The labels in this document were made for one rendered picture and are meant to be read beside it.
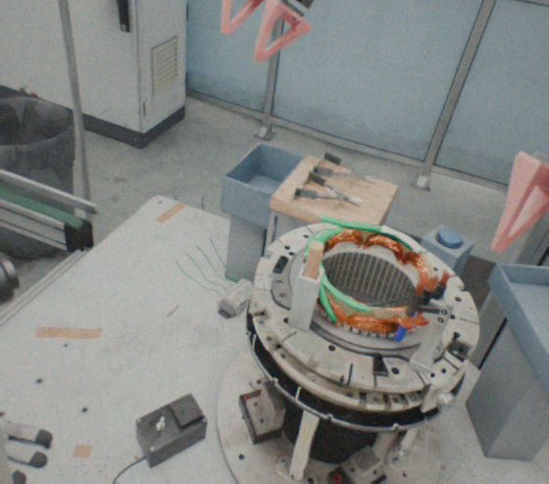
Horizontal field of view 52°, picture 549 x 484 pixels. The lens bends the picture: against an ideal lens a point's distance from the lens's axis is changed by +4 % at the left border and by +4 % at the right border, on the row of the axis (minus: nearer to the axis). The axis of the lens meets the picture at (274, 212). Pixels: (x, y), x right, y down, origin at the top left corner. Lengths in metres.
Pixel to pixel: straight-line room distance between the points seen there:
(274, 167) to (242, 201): 0.16
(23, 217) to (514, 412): 1.16
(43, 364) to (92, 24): 2.18
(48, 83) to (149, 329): 2.42
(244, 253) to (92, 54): 2.11
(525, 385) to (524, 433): 0.12
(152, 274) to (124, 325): 0.15
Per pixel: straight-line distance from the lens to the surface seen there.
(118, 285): 1.22
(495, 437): 1.06
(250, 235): 1.12
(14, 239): 2.44
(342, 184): 1.08
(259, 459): 0.96
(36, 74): 3.42
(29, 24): 3.31
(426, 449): 1.05
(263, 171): 1.20
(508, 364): 1.01
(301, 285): 0.68
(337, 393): 0.73
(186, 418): 0.95
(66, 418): 1.04
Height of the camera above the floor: 1.64
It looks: 36 degrees down
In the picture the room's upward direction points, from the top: 9 degrees clockwise
